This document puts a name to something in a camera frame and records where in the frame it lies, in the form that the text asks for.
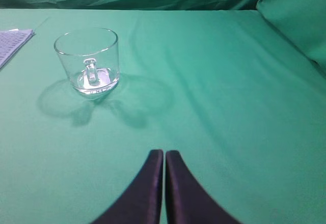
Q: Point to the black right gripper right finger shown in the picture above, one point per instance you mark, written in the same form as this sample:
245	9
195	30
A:
186	199

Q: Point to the blue waffle towel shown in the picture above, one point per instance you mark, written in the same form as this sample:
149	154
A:
12	41

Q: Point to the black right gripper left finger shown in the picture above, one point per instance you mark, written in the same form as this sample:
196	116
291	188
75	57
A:
141	201

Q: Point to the green table cloth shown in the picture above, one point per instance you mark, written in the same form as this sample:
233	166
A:
245	109

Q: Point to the transparent glass cup with handle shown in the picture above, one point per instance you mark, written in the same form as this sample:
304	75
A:
90	58

